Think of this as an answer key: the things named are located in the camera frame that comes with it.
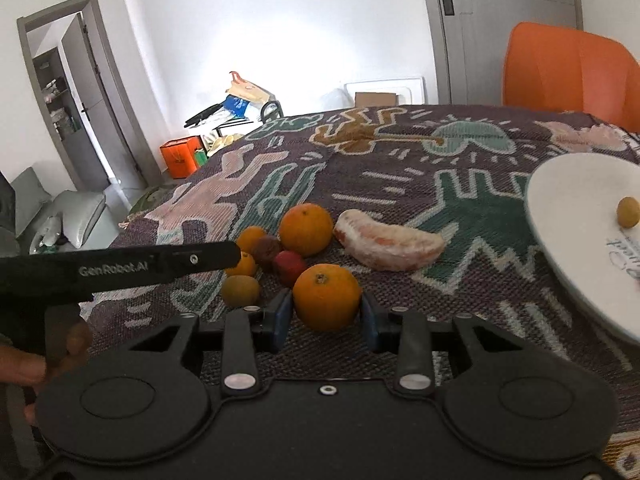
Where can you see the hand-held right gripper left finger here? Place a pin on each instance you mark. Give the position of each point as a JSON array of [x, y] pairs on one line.
[[280, 321]]

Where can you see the white foam board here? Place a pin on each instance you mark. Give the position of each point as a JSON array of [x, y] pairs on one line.
[[400, 85]]

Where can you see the person's left hand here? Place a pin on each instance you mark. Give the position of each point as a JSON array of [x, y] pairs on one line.
[[77, 342]]

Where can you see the white plate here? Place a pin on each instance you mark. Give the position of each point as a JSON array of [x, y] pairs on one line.
[[575, 210]]

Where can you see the yellow-green round fruit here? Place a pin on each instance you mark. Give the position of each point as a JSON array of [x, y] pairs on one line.
[[628, 211]]

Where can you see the grey door frame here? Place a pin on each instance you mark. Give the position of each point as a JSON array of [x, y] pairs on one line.
[[95, 10]]

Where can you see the brown paper bag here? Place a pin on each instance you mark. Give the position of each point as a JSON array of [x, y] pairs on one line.
[[247, 89]]

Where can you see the storage shelf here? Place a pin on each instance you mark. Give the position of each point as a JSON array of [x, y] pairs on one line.
[[57, 95]]

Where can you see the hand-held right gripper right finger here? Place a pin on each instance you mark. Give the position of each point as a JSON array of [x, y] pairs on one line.
[[372, 326]]

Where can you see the black folded stand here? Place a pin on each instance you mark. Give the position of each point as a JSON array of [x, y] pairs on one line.
[[205, 114]]

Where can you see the small yellow round fruit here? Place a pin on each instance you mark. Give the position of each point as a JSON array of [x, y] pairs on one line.
[[240, 290]]

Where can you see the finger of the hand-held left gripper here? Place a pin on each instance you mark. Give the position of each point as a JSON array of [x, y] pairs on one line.
[[200, 258]]

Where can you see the blue and white bag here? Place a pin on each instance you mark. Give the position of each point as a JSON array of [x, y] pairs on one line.
[[239, 105]]

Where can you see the orange chair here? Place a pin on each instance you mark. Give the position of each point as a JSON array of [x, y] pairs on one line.
[[560, 70]]

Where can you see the bright red plum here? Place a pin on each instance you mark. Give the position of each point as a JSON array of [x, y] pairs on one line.
[[287, 266]]

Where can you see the dark red plum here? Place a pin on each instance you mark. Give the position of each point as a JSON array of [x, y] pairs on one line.
[[265, 252]]

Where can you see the small orange kumquat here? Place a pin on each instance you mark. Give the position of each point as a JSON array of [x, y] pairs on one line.
[[250, 237], [246, 267]]

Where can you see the green floor rug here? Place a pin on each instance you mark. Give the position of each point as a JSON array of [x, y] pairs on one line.
[[150, 197]]

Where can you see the large peeled pomelo segment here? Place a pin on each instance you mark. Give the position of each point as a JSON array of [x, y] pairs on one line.
[[390, 247]]

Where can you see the cardboard box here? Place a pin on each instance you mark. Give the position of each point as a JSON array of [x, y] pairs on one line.
[[375, 99]]

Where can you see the large orange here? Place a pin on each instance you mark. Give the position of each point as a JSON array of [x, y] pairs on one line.
[[325, 297], [306, 230]]

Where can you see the orange box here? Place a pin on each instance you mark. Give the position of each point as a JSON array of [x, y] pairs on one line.
[[177, 157]]

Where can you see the grey cushion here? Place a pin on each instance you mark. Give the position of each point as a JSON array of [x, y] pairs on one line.
[[82, 215], [30, 195]]

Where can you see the open grey door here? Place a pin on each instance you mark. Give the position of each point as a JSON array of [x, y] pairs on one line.
[[107, 110]]

